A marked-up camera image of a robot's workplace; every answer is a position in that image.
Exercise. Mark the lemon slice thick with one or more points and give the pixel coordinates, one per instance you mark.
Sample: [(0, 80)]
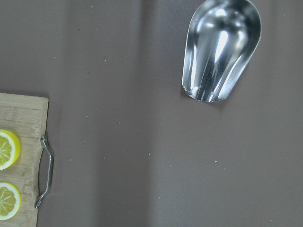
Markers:
[(10, 148)]

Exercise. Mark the lemon slice thin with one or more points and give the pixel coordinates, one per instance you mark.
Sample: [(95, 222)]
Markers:
[(10, 200)]

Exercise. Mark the steel scoop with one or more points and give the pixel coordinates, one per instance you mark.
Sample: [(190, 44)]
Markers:
[(221, 39)]

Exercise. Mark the bamboo cutting board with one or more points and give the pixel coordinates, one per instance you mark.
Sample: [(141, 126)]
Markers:
[(26, 116)]

